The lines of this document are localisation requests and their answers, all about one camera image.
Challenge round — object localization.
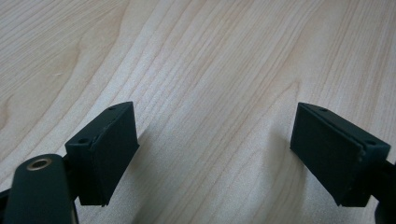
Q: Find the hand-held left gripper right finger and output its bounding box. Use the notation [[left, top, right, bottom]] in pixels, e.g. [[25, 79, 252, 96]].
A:
[[290, 102, 391, 208]]

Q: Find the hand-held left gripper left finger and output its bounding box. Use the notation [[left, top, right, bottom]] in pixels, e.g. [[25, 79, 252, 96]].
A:
[[64, 101, 140, 207]]

